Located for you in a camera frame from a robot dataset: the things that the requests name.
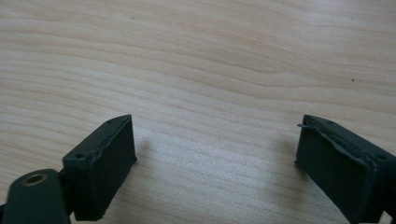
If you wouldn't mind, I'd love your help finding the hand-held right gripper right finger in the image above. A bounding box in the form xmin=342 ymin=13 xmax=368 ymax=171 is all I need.
xmin=294 ymin=114 xmax=396 ymax=224

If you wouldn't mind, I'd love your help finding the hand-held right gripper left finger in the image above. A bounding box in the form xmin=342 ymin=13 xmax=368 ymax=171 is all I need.
xmin=62 ymin=114 xmax=138 ymax=222

